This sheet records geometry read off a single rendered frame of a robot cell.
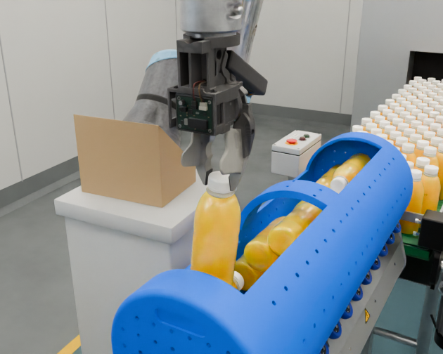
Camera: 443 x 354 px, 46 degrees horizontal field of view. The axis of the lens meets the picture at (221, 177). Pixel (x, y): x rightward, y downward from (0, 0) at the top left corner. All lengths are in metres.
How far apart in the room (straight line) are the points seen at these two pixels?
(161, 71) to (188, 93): 0.60
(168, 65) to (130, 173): 0.27
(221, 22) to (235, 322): 0.38
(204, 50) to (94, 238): 0.71
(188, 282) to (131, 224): 0.41
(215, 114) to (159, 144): 0.49
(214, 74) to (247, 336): 0.34
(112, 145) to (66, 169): 3.33
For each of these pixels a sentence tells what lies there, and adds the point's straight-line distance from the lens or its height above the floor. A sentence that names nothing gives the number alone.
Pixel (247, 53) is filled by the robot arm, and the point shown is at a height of 1.47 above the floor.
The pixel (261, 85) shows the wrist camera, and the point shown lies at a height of 1.49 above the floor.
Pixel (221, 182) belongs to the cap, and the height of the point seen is 1.37.
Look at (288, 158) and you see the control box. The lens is 1.71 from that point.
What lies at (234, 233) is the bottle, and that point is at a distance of 0.75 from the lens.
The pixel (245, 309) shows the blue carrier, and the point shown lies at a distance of 0.73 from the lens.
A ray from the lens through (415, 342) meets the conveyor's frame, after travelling 2.21.
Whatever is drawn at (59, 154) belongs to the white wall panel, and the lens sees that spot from 4.43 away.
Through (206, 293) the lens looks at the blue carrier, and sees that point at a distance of 0.72.
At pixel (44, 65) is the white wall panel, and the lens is 4.23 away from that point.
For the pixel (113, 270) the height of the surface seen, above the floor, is 0.99.
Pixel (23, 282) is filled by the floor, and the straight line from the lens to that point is 3.18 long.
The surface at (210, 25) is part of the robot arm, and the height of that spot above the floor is 1.58.
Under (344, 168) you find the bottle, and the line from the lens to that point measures 1.33.
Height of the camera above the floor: 1.64
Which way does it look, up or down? 22 degrees down
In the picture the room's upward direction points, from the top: straight up
